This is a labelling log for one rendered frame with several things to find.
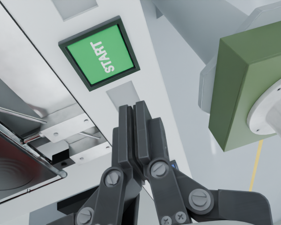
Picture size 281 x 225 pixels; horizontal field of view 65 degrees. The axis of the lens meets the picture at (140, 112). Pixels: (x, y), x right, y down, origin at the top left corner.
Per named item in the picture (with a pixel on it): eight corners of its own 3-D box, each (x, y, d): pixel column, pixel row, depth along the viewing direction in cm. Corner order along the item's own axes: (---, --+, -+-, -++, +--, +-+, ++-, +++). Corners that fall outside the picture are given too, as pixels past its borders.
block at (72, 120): (53, 130, 36) (53, 144, 34) (40, 118, 34) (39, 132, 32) (97, 111, 36) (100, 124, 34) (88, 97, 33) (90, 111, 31)
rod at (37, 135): (24, 140, 35) (24, 147, 34) (18, 135, 34) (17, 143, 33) (51, 129, 35) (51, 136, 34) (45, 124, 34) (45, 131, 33)
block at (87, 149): (77, 153, 42) (79, 166, 40) (68, 144, 40) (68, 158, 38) (116, 137, 42) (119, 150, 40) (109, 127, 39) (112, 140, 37)
